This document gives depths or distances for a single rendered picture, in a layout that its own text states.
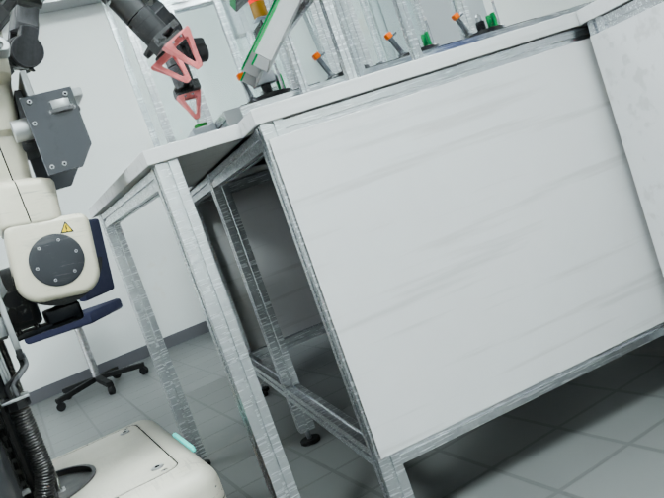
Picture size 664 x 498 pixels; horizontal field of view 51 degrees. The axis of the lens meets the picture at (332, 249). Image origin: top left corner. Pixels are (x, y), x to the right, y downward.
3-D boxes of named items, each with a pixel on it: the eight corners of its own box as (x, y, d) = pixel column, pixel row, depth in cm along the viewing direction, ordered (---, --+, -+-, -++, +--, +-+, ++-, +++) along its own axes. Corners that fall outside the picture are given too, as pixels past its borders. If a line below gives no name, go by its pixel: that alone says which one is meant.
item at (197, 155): (147, 166, 129) (141, 150, 128) (91, 218, 210) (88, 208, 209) (442, 79, 158) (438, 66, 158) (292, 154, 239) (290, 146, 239)
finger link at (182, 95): (207, 118, 203) (195, 87, 202) (209, 113, 196) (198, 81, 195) (184, 124, 201) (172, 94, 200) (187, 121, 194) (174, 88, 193)
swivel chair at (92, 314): (153, 364, 440) (98, 217, 432) (151, 379, 388) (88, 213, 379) (63, 398, 428) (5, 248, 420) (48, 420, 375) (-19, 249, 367)
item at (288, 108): (255, 125, 125) (249, 110, 124) (178, 199, 268) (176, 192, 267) (805, -45, 166) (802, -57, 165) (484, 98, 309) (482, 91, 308)
